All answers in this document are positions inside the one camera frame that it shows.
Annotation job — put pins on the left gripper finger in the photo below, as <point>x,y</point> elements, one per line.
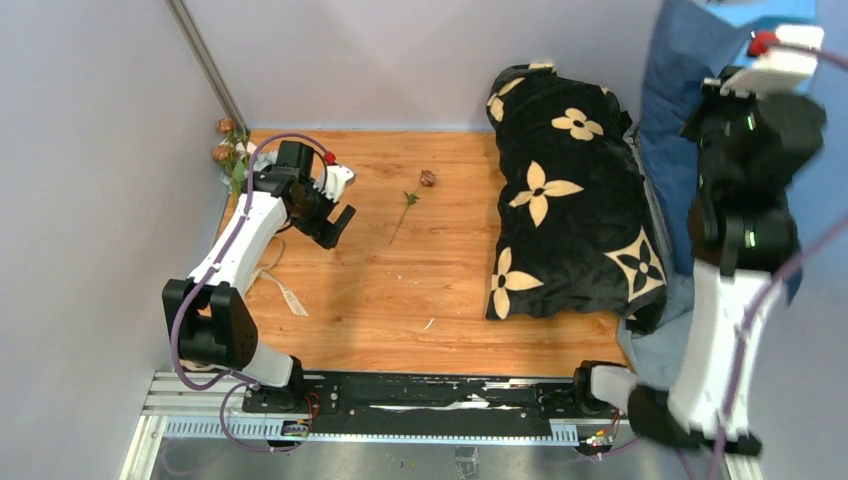
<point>326,236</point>
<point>344,218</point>

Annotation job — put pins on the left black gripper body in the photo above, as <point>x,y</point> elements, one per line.
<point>317,209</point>

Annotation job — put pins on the cream printed ribbon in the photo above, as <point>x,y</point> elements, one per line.
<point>264,272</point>

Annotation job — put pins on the single brown fake rose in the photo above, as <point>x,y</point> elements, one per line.
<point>427,179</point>

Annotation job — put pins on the fake flower bunch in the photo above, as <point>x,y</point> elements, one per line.
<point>233,155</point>

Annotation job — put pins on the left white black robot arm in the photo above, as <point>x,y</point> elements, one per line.
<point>211,331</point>

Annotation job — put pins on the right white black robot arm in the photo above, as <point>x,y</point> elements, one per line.
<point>753,130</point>

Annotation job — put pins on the black floral plush blanket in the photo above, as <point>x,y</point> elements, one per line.
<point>576,228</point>

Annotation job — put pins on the grey blue cloth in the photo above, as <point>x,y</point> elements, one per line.
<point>657,357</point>

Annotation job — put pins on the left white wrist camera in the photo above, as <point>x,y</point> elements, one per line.
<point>333,181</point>

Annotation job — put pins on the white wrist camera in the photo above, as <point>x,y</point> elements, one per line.
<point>783,61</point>
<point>333,181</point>

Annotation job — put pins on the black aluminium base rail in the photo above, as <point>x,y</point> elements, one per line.
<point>430,411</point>

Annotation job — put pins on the left aluminium corner post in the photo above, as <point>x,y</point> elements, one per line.
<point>196,43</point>

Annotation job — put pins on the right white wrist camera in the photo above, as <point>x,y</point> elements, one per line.
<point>783,61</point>

